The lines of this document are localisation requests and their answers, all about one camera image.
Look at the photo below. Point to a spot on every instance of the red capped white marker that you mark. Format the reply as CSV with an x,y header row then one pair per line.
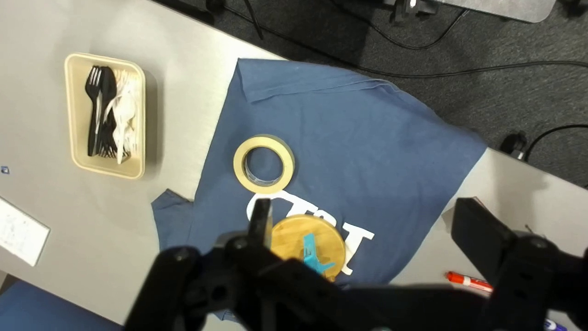
x,y
466,279

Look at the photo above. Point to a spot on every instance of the blue office chair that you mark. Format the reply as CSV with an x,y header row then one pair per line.
x,y
37,309

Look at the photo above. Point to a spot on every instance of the blue printed T-shirt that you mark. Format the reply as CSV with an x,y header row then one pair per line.
x,y
368,152

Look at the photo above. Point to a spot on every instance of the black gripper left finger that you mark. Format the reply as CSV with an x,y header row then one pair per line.
x,y
184,286

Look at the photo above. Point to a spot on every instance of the grey flat base plate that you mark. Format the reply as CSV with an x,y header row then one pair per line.
x,y
502,7

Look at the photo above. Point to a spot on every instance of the masking tape roll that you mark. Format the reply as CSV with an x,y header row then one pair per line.
x,y
241,167

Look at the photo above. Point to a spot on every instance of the wooden peg tree holder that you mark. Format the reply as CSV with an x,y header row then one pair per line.
x,y
291,235

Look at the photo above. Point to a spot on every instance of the black plastic fork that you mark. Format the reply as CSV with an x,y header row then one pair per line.
x,y
94,92

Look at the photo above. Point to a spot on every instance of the white marker blue label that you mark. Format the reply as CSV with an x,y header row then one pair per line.
x,y
554,323

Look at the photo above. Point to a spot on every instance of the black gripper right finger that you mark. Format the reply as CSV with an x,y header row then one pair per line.
x,y
534,275

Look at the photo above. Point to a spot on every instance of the white paper sheet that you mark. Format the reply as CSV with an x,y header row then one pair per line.
x,y
19,231

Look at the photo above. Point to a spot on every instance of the beige plastic tray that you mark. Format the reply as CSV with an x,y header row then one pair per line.
x,y
74,110

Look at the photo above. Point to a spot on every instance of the teal plastic peg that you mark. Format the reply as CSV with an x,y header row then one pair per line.
x,y
313,252

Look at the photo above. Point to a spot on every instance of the white plastic cutlery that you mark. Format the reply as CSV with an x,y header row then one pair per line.
x,y
127,115

